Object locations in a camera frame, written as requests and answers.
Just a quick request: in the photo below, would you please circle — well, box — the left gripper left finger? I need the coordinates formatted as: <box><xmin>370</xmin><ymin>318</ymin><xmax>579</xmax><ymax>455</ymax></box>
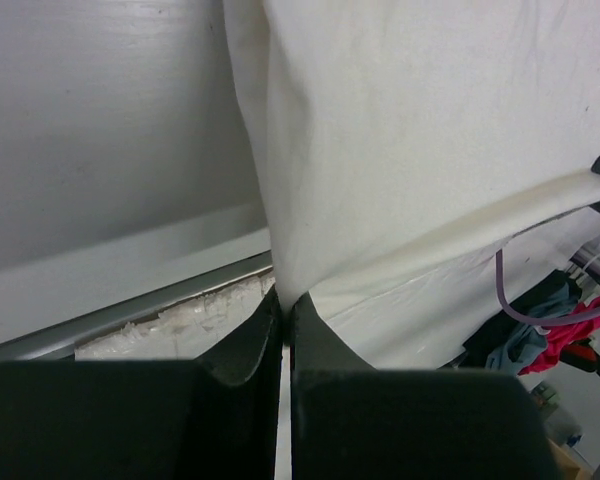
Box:
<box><xmin>0</xmin><ymin>292</ymin><xmax>282</xmax><ymax>479</ymax></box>

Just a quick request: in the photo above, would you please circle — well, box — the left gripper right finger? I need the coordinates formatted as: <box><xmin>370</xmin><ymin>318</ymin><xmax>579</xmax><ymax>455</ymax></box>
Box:
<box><xmin>291</xmin><ymin>294</ymin><xmax>561</xmax><ymax>479</ymax></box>

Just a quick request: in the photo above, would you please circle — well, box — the white t shirt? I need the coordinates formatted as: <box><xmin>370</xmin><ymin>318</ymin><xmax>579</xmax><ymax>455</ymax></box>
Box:
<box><xmin>222</xmin><ymin>0</ymin><xmax>600</xmax><ymax>306</ymax></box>

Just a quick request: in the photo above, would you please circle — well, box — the blue grey clothes pile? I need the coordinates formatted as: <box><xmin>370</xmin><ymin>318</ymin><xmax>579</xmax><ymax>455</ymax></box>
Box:
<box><xmin>460</xmin><ymin>270</ymin><xmax>582</xmax><ymax>376</ymax></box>

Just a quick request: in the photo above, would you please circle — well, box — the pink cloth in background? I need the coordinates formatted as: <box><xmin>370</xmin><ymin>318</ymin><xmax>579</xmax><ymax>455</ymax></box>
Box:
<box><xmin>518</xmin><ymin>316</ymin><xmax>600</xmax><ymax>376</ymax></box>

